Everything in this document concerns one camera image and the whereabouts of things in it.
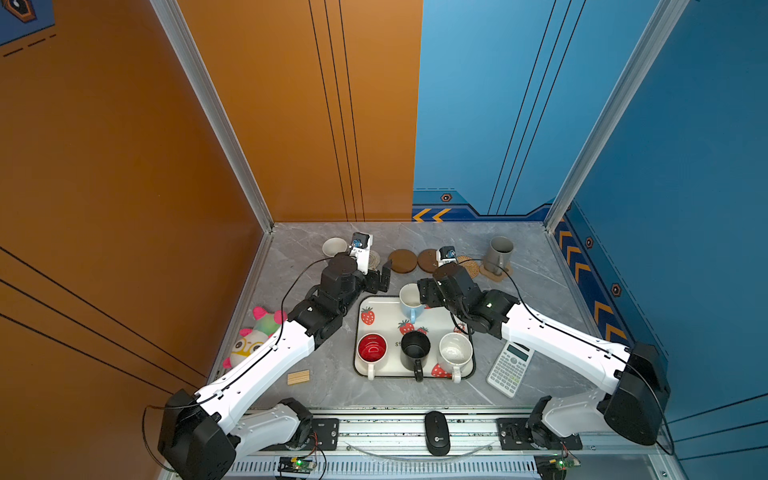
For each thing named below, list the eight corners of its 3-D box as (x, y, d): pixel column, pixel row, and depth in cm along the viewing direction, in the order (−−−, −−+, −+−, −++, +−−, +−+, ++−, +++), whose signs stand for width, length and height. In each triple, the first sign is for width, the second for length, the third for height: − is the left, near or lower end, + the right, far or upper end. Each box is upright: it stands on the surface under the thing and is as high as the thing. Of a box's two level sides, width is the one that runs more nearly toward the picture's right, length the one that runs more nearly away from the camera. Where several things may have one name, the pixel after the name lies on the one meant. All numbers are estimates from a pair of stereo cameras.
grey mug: (487, 280, 106) (496, 258, 96) (482, 259, 112) (490, 236, 102) (509, 280, 106) (520, 258, 96) (502, 259, 112) (513, 236, 102)
